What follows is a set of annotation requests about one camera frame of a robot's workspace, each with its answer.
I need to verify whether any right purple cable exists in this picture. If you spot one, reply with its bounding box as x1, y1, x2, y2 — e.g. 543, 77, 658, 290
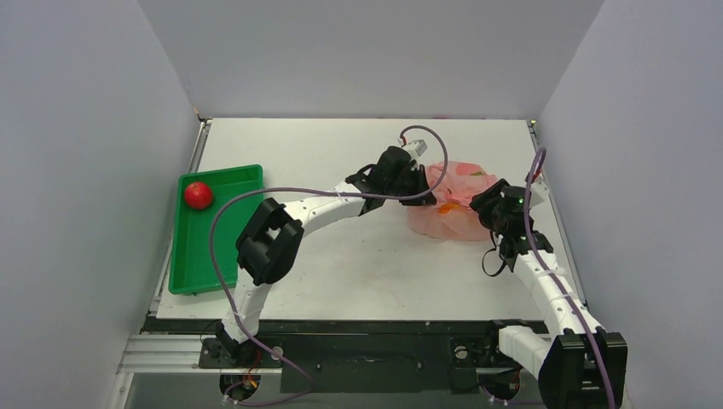
480, 147, 618, 409

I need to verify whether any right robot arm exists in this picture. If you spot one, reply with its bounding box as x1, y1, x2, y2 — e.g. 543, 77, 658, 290
471, 180, 628, 408

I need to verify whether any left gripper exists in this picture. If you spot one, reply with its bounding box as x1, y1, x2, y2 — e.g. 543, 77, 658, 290
385, 165, 437, 207

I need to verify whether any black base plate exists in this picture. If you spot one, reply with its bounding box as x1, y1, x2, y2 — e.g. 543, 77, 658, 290
141, 319, 595, 395

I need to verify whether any orange fake fruit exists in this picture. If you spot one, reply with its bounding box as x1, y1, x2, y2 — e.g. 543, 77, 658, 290
437, 203, 464, 215

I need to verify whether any purple cable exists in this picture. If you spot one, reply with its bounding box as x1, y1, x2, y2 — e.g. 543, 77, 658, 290
480, 147, 618, 409
209, 124, 449, 407

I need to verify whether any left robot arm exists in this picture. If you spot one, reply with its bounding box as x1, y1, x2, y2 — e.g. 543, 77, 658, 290
215, 140, 436, 366

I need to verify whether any green plastic tray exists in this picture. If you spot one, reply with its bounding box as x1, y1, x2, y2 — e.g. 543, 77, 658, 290
168, 164, 265, 297

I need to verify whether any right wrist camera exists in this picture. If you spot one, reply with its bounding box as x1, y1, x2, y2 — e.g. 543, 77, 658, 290
529, 176, 550, 208

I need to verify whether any black loop cable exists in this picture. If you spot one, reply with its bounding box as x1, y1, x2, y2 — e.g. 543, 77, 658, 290
481, 231, 510, 279

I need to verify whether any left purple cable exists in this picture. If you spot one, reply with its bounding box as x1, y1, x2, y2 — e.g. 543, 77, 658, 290
209, 124, 449, 407

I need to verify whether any red fake apple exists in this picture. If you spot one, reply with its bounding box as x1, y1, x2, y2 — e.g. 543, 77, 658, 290
182, 181, 214, 210

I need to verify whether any pink plastic bag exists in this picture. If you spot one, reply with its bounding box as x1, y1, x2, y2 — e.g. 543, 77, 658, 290
407, 161, 498, 242

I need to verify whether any aluminium frame rail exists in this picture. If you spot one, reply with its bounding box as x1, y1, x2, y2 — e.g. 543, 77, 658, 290
115, 332, 627, 375

